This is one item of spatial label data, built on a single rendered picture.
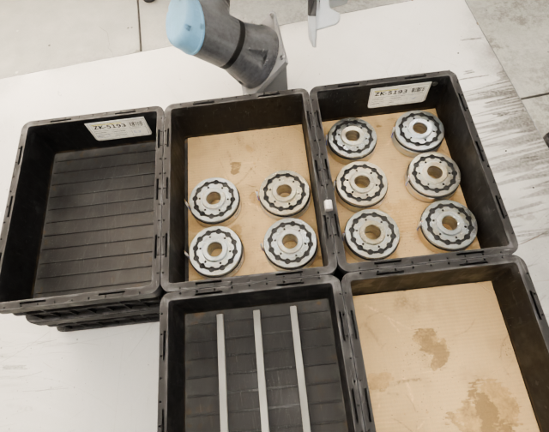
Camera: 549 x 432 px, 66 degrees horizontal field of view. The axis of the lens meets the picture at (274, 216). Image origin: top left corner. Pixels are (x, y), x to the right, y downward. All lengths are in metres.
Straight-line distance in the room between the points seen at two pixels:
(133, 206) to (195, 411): 0.43
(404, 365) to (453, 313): 0.13
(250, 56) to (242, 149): 0.22
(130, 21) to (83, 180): 1.77
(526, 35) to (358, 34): 1.38
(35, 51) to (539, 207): 2.49
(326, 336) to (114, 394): 0.46
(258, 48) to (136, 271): 0.56
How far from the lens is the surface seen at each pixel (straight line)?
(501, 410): 0.83
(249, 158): 0.93
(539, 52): 2.54
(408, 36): 1.37
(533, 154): 1.21
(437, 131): 0.96
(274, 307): 0.80
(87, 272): 0.92
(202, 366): 0.80
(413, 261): 0.73
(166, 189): 0.83
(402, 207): 0.88
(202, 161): 0.94
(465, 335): 0.83
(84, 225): 0.96
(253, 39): 1.04
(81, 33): 2.75
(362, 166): 0.88
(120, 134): 0.99
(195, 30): 0.97
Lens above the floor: 1.60
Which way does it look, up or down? 65 degrees down
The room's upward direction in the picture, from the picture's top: 9 degrees counter-clockwise
